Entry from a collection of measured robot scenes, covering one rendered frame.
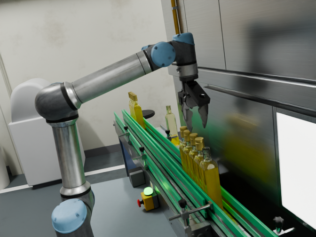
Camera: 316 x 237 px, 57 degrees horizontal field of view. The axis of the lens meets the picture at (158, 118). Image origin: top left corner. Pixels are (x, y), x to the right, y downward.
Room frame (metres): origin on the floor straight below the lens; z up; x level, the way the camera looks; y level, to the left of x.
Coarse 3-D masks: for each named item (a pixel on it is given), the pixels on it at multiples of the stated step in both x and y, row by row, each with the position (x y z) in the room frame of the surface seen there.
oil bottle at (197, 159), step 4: (196, 156) 1.06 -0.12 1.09; (200, 156) 1.04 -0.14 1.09; (196, 160) 1.05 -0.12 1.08; (200, 160) 1.03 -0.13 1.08; (196, 164) 1.05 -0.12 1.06; (196, 168) 1.06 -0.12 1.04; (196, 172) 1.06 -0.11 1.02; (196, 176) 1.07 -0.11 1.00; (200, 176) 1.03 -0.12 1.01; (200, 180) 1.03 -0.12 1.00; (200, 184) 1.04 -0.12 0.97
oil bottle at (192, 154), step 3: (192, 150) 1.11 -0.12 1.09; (189, 153) 1.12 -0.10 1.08; (192, 153) 1.10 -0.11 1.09; (195, 153) 1.09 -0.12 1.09; (189, 156) 1.12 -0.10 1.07; (192, 156) 1.09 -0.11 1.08; (189, 159) 1.13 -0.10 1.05; (192, 159) 1.09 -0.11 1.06; (192, 162) 1.09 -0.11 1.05; (192, 165) 1.10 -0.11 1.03; (192, 168) 1.10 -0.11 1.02; (192, 171) 1.11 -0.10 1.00; (192, 174) 1.12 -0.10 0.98; (195, 174) 1.08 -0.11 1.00; (192, 177) 1.12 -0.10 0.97; (195, 177) 1.09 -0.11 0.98; (195, 180) 1.09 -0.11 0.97
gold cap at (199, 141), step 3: (195, 138) 1.07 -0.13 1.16; (198, 138) 1.06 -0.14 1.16; (201, 138) 1.05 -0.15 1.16; (195, 141) 1.05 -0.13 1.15; (198, 141) 1.04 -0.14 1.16; (201, 141) 1.04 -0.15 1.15; (198, 144) 1.04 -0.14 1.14; (201, 144) 1.04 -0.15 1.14; (204, 144) 1.05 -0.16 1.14; (198, 147) 1.04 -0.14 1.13; (201, 147) 1.04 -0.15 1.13
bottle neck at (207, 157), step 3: (204, 147) 1.01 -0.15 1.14; (207, 147) 1.01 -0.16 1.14; (204, 150) 0.99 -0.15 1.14; (207, 150) 0.99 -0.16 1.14; (204, 153) 0.99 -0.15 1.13; (207, 153) 0.99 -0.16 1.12; (210, 153) 1.00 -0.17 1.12; (204, 156) 0.99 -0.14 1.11; (207, 156) 0.99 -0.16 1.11; (210, 156) 0.99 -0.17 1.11; (204, 159) 0.99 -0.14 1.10; (207, 159) 0.99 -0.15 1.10; (210, 159) 0.99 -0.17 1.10
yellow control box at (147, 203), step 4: (144, 196) 1.28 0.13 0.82; (148, 196) 1.27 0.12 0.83; (152, 196) 1.27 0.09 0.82; (156, 196) 1.27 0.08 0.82; (144, 200) 1.26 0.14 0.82; (148, 200) 1.26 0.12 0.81; (152, 200) 1.27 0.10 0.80; (156, 200) 1.27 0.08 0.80; (144, 204) 1.26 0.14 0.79; (148, 204) 1.26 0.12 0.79; (152, 204) 1.26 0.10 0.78; (156, 204) 1.27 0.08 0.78; (148, 208) 1.26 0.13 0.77; (152, 208) 1.26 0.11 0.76
